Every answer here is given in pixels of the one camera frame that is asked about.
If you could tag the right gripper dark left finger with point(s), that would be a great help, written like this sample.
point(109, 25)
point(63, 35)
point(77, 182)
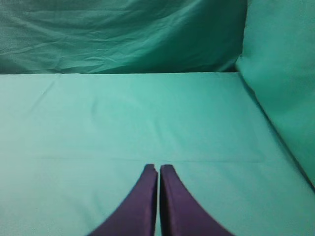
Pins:
point(136, 215)

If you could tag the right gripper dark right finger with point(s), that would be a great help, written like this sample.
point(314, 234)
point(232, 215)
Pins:
point(180, 213)

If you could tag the green table cloth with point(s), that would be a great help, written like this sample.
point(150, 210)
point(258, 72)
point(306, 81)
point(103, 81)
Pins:
point(73, 145)

